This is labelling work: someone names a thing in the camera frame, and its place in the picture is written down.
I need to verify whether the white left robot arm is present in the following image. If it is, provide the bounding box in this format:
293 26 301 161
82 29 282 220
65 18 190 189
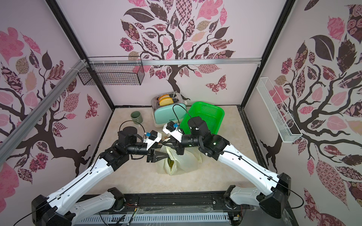
32 127 162 226

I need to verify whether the cream plastic bag orange print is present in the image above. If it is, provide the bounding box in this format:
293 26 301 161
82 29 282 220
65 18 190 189
156 147 203 176

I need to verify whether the back bread slice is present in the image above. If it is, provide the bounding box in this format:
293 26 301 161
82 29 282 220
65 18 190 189
157 94 170 101

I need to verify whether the mint green toaster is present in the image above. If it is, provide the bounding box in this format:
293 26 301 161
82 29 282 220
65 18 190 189
151 91 187 127

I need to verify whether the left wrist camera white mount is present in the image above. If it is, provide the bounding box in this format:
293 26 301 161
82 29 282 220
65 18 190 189
143 131 162 150

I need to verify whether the green plastic basket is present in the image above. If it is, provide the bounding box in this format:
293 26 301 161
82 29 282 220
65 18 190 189
180 102 225 134

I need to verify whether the front bread slice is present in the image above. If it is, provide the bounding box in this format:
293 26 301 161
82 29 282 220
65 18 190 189
159 97 174 106

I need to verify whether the white vented cable duct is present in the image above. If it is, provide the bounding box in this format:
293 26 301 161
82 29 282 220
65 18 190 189
76 212 229 226

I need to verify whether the bread slice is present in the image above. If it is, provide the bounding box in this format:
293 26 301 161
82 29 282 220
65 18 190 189
159 97 174 106
157 94 170 101

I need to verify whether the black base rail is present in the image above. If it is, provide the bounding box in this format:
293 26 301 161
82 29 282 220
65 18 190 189
76 191 289 218

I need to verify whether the aluminium frame bar back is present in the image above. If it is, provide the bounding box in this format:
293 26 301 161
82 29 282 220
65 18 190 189
90 58 262 66

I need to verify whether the large pineapple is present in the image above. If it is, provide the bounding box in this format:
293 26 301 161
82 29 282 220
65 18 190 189
167 158 174 171

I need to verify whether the aluminium frame bar left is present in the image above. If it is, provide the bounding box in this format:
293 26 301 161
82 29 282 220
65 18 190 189
1 59 85 164

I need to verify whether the green ceramic cup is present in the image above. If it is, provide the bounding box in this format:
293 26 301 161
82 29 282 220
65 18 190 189
131 111 143 125

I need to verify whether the aluminium frame bar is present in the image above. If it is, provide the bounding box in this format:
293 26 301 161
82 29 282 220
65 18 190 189
90 58 262 66
1 59 85 164

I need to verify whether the white wire wall shelf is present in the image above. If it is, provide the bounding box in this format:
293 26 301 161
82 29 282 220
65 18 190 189
256 77 302 143

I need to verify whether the black wire wall basket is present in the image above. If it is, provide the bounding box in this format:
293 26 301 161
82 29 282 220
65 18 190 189
78 56 145 86

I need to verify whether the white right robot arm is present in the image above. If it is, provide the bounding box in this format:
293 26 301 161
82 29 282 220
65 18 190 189
163 116 291 219

